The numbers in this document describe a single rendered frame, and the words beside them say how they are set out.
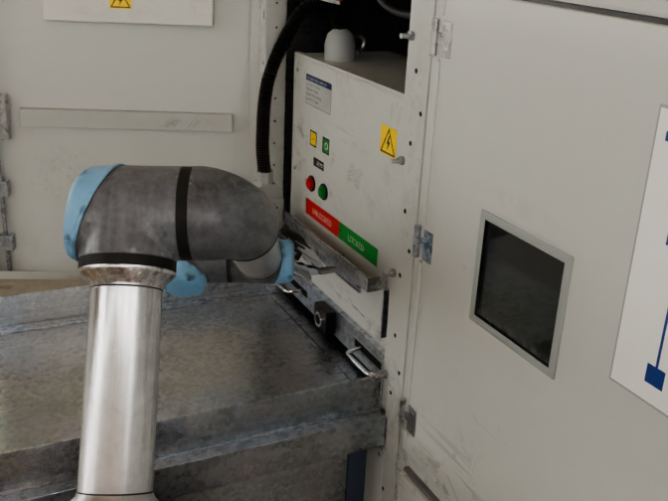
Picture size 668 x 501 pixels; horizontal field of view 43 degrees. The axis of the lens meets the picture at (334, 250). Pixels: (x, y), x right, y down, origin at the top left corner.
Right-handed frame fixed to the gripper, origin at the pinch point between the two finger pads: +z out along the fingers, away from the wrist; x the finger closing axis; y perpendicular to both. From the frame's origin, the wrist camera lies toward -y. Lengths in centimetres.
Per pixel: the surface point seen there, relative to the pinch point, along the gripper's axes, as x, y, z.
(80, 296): -31, -29, -29
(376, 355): -7.3, 18.8, 9.0
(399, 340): -0.3, 31.3, 1.2
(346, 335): -8.8, 6.6, 10.0
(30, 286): -104, -243, 27
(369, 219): 13.9, 10.6, -1.9
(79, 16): 19, -49, -50
